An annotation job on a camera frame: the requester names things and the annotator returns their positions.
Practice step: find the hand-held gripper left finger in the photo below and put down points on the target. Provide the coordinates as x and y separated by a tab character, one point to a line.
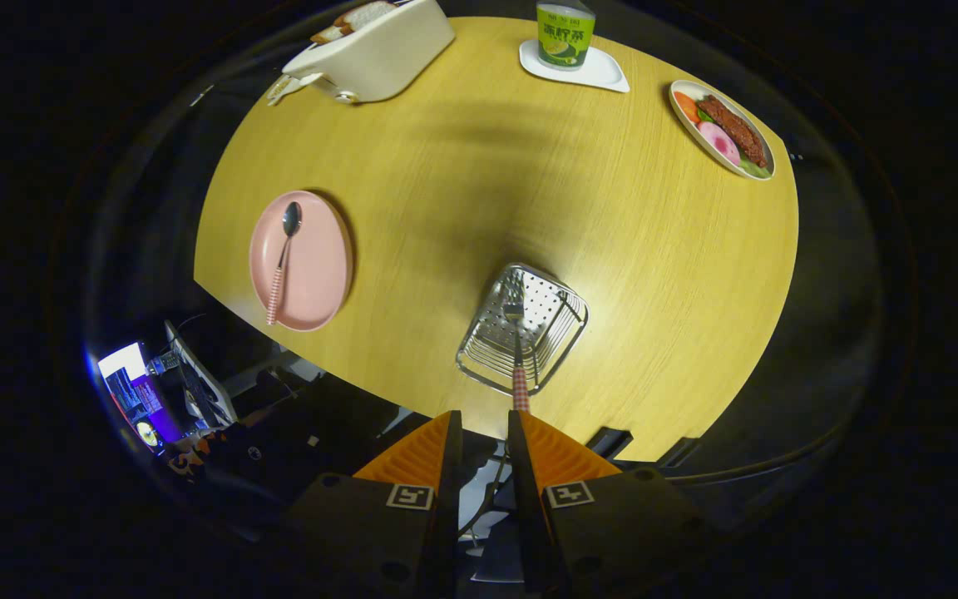
448	516

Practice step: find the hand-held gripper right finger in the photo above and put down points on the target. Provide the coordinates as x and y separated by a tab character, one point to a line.
531	516

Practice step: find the pink plate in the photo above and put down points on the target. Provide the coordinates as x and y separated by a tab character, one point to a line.
317	266

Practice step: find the open laptop with lit screen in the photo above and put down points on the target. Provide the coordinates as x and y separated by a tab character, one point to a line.
125	374

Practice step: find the white plate of food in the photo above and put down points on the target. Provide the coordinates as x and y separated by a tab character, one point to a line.
733	129

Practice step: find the white coaster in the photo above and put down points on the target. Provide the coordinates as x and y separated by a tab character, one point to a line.
604	75

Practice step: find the white divided condiment dish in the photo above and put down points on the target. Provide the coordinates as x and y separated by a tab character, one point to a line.
283	86

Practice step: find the white toaster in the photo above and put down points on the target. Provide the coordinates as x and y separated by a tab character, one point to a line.
387	58

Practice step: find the green label drink bottle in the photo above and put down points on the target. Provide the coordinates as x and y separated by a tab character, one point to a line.
565	42

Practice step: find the toast bread slices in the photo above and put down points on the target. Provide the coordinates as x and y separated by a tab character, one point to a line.
362	15

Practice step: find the black table bracket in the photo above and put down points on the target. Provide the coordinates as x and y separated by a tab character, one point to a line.
678	452
608	443

